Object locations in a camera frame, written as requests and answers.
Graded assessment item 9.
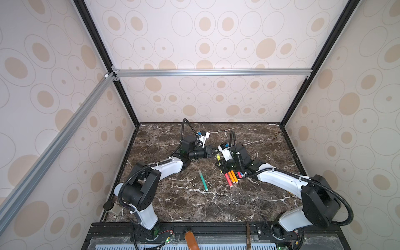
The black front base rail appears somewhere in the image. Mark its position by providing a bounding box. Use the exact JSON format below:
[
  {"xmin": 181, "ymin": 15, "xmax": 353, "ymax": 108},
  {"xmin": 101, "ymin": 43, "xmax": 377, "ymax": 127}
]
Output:
[{"xmin": 82, "ymin": 221, "xmax": 350, "ymax": 250}]

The red marker pen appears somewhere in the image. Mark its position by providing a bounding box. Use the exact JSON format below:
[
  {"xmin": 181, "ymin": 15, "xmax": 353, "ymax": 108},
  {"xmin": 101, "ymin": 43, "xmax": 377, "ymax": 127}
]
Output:
[{"xmin": 224, "ymin": 173, "xmax": 233, "ymax": 188}]

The green marker pen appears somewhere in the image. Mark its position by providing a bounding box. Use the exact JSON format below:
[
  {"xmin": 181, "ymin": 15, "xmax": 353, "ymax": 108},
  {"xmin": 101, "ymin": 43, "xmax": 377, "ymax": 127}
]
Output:
[{"xmin": 198, "ymin": 170, "xmax": 208, "ymax": 192}]

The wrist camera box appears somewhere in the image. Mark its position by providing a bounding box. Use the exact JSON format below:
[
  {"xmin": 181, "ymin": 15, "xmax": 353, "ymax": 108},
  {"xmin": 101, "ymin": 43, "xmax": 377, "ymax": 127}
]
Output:
[
  {"xmin": 218, "ymin": 143, "xmax": 232, "ymax": 161},
  {"xmin": 197, "ymin": 131, "xmax": 210, "ymax": 147}
]

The orange marker pen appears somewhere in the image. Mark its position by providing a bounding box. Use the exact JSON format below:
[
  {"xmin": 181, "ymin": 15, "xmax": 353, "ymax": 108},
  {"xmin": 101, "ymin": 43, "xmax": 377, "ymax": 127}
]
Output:
[
  {"xmin": 231, "ymin": 171, "xmax": 238, "ymax": 183},
  {"xmin": 228, "ymin": 172, "xmax": 236, "ymax": 183}
]

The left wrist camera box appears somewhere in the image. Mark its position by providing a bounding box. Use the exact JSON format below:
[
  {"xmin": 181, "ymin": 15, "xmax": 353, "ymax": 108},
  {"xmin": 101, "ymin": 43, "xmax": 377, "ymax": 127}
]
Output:
[{"xmin": 197, "ymin": 131, "xmax": 210, "ymax": 147}]

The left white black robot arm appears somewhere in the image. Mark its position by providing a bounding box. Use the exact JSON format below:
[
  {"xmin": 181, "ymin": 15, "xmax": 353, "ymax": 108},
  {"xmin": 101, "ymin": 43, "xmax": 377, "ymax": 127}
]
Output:
[{"xmin": 114, "ymin": 131, "xmax": 216, "ymax": 230}]

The orange brown tool handle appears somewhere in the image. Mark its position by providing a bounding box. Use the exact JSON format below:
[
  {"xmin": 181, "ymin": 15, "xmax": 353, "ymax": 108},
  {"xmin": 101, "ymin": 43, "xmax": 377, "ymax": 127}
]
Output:
[{"xmin": 184, "ymin": 230, "xmax": 200, "ymax": 250}]

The left diagonal aluminium frame bar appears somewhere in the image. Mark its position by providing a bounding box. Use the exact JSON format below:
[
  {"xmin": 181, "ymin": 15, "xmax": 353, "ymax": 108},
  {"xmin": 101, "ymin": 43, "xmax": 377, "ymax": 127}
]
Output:
[{"xmin": 1, "ymin": 72, "xmax": 116, "ymax": 234}]

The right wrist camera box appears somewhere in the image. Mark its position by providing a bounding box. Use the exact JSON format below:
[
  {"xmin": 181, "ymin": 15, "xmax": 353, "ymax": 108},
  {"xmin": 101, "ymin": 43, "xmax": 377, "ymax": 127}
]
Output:
[{"xmin": 218, "ymin": 143, "xmax": 232, "ymax": 161}]

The brown wooden stick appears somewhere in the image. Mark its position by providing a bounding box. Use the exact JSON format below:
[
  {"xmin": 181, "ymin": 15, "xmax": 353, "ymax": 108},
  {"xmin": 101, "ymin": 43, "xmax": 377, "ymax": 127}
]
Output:
[{"xmin": 246, "ymin": 221, "xmax": 251, "ymax": 250}]

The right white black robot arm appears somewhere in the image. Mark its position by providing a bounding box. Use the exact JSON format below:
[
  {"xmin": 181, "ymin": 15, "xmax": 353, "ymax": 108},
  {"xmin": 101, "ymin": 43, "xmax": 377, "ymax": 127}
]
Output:
[{"xmin": 215, "ymin": 144, "xmax": 354, "ymax": 234}]

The horizontal aluminium frame bar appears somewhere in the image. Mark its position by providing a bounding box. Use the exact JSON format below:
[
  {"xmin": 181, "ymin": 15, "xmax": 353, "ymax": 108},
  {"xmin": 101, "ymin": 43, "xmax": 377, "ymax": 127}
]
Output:
[{"xmin": 115, "ymin": 68, "xmax": 313, "ymax": 78}]

